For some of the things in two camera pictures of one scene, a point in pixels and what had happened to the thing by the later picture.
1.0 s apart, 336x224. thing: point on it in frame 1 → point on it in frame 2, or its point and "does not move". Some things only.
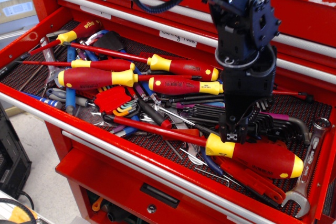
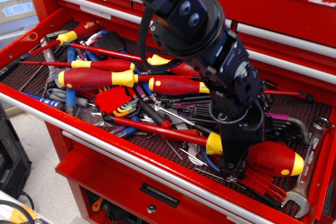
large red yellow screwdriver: (258, 157) does not move
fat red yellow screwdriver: (88, 78) does not move
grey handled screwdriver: (60, 95) does not move
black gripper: (244, 85) → (238, 137)
